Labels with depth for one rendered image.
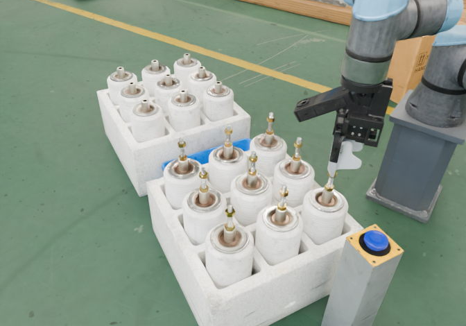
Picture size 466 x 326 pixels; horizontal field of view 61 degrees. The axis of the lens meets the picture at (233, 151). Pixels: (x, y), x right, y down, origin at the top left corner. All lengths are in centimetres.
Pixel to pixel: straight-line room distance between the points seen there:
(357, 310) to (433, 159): 52
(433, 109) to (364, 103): 41
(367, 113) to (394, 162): 49
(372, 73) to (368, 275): 34
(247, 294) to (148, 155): 53
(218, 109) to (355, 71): 63
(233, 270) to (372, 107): 39
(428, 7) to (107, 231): 93
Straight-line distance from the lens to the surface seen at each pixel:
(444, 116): 113
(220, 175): 97
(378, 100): 73
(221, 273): 80
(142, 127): 116
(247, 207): 89
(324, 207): 87
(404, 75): 180
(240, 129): 127
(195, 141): 121
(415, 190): 125
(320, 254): 88
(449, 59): 108
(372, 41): 66
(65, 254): 116
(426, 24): 72
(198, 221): 84
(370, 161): 146
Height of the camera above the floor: 85
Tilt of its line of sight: 37 degrees down
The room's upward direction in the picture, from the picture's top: 1 degrees clockwise
